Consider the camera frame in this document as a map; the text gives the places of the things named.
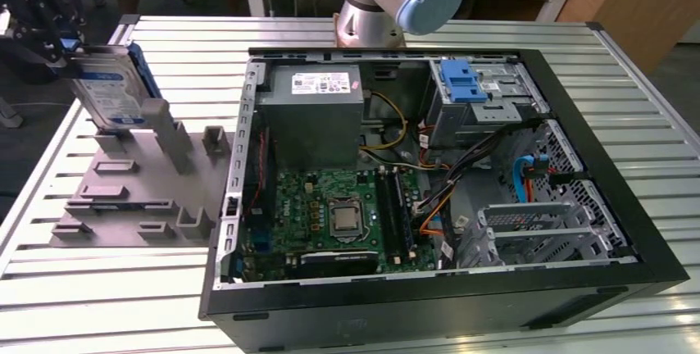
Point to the hard disk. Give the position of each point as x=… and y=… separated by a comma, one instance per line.
x=109, y=96

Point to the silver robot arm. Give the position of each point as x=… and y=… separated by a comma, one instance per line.
x=371, y=1

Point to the metal disk bay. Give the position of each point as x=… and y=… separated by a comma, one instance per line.
x=535, y=227

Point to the grey metal stand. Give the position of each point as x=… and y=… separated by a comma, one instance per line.
x=8, y=112

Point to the grey parts rack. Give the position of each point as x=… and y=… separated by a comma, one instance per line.
x=141, y=190

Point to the grey power supply unit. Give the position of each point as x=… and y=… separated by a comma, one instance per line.
x=311, y=124

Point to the black case fan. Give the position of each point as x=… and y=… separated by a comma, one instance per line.
x=256, y=173

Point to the green motherboard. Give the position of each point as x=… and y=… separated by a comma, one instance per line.
x=295, y=206

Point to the CPU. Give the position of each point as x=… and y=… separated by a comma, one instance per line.
x=346, y=218

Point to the blue drive latch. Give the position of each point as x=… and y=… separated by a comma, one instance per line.
x=459, y=79

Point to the CPU socket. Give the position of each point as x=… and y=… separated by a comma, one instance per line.
x=350, y=236

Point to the black graphics card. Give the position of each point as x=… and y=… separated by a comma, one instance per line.
x=339, y=261

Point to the RAM stick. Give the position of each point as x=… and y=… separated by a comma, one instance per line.
x=403, y=214

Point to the metal optical drive cage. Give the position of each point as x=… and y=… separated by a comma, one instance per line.
x=491, y=116

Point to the black PC case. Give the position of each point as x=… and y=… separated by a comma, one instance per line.
x=437, y=309

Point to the wooden cabinet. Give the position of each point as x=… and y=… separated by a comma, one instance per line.
x=645, y=10

